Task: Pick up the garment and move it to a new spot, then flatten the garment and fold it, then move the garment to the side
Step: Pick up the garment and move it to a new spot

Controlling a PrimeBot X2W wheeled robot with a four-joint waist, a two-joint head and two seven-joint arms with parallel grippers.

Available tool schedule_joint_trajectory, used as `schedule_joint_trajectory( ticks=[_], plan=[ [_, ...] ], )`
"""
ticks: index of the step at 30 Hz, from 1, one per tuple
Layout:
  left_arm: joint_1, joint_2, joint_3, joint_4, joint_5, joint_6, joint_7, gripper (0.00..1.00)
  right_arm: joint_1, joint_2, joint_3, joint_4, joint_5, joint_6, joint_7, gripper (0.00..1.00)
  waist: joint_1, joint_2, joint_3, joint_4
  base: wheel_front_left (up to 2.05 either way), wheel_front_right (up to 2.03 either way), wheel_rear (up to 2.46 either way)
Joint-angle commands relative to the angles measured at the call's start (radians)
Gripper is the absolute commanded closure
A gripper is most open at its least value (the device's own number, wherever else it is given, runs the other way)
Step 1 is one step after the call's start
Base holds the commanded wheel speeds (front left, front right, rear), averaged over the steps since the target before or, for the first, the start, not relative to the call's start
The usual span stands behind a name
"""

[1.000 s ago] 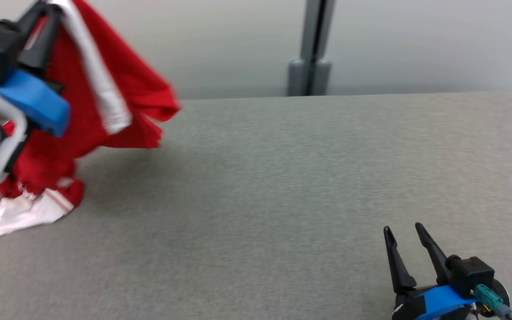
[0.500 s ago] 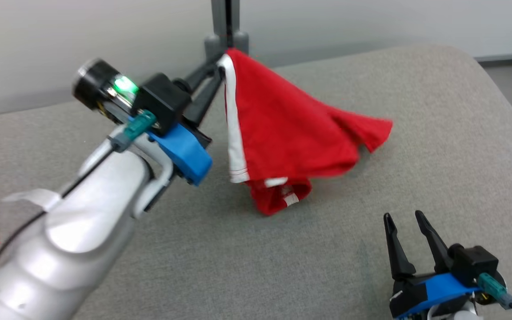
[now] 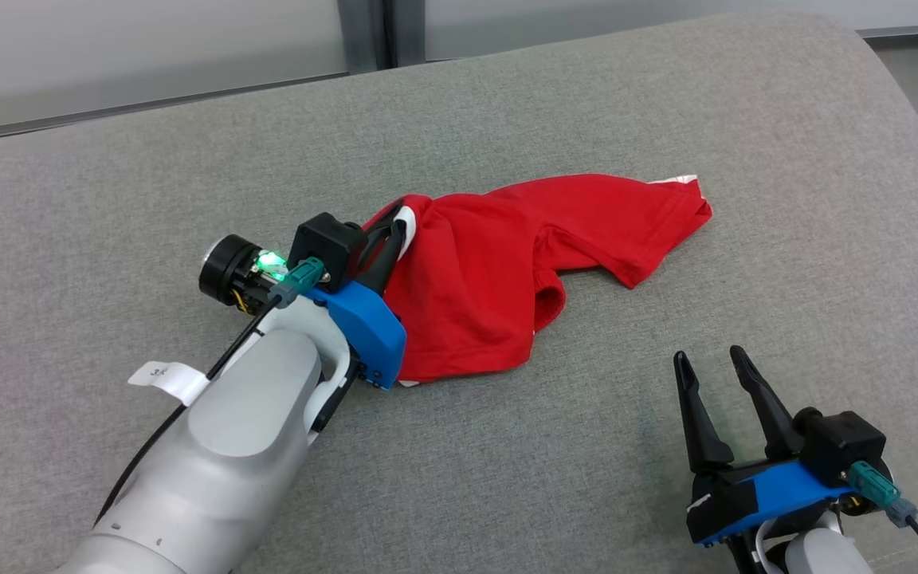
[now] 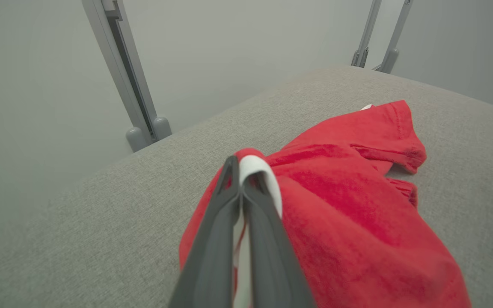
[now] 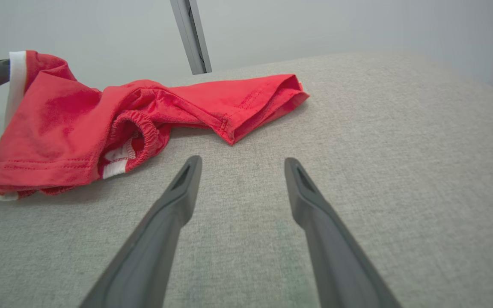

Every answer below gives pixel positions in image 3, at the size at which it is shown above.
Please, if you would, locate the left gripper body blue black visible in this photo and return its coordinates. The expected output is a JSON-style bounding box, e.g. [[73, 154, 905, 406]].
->
[[198, 234, 409, 391]]

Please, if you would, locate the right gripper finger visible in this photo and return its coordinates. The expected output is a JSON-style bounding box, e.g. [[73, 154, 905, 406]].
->
[[673, 351, 736, 477], [728, 344, 807, 464]]

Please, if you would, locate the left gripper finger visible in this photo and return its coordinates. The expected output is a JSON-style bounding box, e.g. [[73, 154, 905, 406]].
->
[[363, 214, 413, 297], [359, 202, 406, 273]]

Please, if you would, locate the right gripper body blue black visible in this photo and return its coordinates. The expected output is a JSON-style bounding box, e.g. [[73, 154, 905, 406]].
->
[[686, 458, 898, 559]]

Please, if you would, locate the red shorts white waistband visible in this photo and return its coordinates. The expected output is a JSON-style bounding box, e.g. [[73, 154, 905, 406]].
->
[[363, 173, 713, 387]]

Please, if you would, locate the white paper label tag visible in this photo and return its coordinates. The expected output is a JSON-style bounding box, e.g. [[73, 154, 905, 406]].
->
[[128, 361, 210, 404]]

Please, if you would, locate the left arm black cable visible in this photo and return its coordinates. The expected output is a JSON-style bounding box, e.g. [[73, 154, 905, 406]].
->
[[95, 257, 326, 527]]

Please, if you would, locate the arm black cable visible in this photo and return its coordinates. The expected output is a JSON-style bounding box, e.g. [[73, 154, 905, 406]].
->
[[849, 461, 918, 574], [95, 257, 326, 527]]

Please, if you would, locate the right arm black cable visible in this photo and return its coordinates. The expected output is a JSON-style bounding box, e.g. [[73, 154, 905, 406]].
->
[[849, 461, 918, 574]]

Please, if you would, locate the grey wall post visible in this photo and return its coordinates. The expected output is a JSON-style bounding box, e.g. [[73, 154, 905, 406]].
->
[[337, 0, 428, 74]]

